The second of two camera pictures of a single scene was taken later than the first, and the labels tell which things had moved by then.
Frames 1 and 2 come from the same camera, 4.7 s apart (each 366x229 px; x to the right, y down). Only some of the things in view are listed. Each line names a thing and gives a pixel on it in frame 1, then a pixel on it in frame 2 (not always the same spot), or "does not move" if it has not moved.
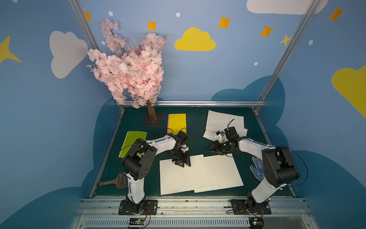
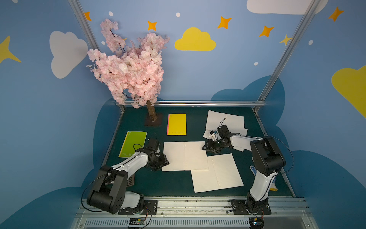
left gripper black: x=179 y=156 → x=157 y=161
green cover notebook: x=130 y=138 does not move
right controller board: x=256 y=223 does not move
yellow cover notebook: x=176 y=123 does not move
